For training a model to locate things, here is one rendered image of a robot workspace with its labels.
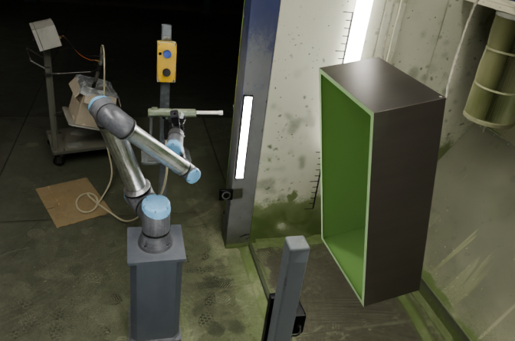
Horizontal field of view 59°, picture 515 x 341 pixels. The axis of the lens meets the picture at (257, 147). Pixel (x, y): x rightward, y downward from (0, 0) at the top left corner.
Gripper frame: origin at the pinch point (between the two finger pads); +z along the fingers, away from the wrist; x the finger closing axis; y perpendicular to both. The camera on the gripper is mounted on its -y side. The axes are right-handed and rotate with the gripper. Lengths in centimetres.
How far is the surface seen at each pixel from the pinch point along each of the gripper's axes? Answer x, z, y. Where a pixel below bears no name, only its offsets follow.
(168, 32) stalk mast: -2, 35, -38
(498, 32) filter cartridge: 201, 17, -24
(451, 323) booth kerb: 160, -76, 132
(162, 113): -12.0, 11.1, 5.1
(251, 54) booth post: 48, 23, -23
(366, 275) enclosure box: 96, -89, 59
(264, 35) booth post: 58, 25, -34
